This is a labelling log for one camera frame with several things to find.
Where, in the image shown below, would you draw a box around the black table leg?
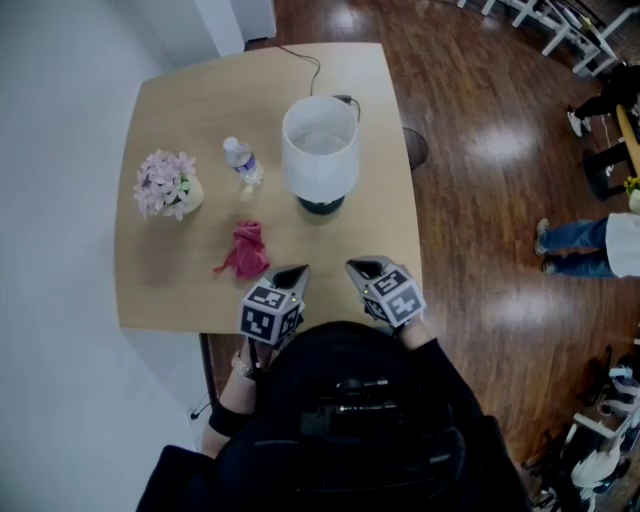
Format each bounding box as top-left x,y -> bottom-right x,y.
198,332 -> 219,404

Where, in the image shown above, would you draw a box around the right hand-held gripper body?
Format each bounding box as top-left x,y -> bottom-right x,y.
359,267 -> 427,330

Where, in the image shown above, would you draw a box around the person's left forearm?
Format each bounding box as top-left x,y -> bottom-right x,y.
199,337 -> 277,457

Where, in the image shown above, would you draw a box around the black mesh waste bin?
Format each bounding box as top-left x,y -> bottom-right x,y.
402,126 -> 430,171

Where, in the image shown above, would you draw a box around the white table lamp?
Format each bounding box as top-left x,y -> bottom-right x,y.
281,95 -> 361,217

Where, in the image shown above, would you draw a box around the pink cleaning cloth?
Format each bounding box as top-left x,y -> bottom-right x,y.
213,219 -> 272,281

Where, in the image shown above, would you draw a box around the metal wrist watch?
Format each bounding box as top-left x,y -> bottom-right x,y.
231,349 -> 257,380

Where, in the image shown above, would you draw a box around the person's black-clothed torso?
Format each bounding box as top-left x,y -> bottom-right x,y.
134,319 -> 531,512

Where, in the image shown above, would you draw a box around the black lamp power cord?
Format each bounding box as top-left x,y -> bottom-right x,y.
278,44 -> 362,122

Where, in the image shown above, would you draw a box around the pink potted flowers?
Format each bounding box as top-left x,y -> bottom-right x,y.
132,148 -> 205,222

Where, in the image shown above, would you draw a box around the black wall plug cable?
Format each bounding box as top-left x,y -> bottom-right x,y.
191,392 -> 214,421

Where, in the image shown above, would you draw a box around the white low table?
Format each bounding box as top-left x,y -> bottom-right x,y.
457,0 -> 544,29
542,0 -> 636,79

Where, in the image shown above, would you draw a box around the black-legged wooden table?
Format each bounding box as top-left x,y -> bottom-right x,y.
582,103 -> 640,202

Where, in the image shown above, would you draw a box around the white water dispenser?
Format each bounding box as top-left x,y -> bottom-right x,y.
232,0 -> 277,44

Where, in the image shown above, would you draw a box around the person's right forearm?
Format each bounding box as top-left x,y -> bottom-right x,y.
396,319 -> 486,424

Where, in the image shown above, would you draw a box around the clear plastic water bottle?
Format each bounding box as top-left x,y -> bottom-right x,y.
222,136 -> 266,189

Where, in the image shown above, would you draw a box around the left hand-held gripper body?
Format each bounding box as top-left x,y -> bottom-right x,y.
237,284 -> 306,349

